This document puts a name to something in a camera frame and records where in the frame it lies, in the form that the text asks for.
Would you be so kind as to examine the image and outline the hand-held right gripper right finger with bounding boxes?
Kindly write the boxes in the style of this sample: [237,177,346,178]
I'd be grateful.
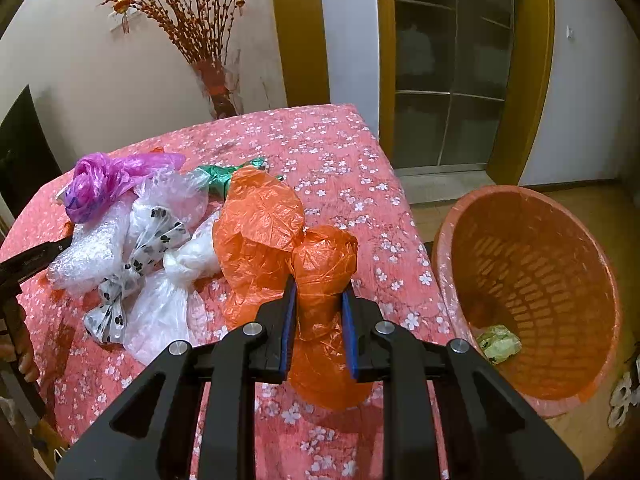
[341,290,585,480]

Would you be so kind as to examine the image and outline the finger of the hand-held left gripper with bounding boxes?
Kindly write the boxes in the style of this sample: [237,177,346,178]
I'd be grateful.
[0,237,73,286]

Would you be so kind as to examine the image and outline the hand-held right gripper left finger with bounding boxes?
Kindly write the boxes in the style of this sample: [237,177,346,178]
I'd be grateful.
[54,275,301,480]

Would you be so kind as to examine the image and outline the bubble wrap bag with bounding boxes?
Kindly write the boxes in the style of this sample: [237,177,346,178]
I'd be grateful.
[47,205,136,296]

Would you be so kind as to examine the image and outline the orange plastic bag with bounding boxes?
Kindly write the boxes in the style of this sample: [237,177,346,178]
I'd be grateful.
[212,166,376,411]

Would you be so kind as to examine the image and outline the orange plastic basket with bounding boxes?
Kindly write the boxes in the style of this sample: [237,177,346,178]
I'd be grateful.
[432,185,623,418]

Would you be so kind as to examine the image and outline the person's left hand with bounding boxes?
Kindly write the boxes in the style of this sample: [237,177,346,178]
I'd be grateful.
[0,302,39,386]

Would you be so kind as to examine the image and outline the purple plastic bag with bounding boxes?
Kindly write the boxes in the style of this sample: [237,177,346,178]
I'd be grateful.
[64,152,187,224]

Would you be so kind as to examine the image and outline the black flat screen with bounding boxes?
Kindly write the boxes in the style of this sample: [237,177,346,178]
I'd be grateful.
[0,85,63,211]

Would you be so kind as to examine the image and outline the white knotted plastic bag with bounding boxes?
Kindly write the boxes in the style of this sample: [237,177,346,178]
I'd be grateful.
[162,210,226,281]

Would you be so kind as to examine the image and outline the clear flat plastic bag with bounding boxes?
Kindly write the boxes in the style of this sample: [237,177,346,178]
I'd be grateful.
[122,270,206,366]

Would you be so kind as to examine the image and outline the crumpled green paper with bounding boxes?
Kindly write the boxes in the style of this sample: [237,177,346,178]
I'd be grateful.
[475,325,522,363]

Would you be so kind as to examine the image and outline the crinkled clear plastic bag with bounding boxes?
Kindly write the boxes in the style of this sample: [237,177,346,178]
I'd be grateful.
[135,170,210,231]

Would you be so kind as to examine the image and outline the green plastic bag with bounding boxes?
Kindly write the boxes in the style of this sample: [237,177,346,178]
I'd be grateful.
[195,157,268,198]

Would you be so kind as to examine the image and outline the pink floral tablecloth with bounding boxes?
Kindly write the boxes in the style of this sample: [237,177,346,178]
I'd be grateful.
[10,104,453,480]

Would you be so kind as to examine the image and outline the red hanging ornament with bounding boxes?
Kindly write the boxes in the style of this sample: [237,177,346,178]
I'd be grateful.
[112,0,135,36]

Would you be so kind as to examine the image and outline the white patterned object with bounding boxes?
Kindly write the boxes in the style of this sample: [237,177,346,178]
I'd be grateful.
[607,355,640,428]

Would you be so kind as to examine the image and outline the glass door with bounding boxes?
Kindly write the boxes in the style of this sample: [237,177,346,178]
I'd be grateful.
[392,0,516,168]

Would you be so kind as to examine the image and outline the dried red berry branches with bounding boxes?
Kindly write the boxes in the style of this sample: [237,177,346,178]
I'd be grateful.
[97,0,248,121]

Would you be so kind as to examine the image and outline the yellow wall pillar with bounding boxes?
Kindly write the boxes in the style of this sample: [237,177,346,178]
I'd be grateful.
[270,0,332,109]

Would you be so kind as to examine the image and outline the yellow door frame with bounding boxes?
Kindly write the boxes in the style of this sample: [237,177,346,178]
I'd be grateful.
[375,0,556,186]

